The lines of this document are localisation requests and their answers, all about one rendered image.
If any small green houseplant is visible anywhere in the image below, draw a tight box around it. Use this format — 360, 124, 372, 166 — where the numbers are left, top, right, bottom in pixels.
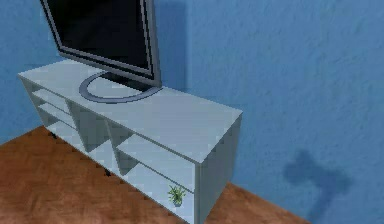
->
167, 185, 188, 208

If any pale grey television stand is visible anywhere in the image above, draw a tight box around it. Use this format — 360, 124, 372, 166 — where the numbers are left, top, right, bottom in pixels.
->
17, 59, 244, 224

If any grey flat television set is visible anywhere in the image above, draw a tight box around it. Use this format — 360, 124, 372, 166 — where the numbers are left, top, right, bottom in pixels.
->
39, 0, 164, 105

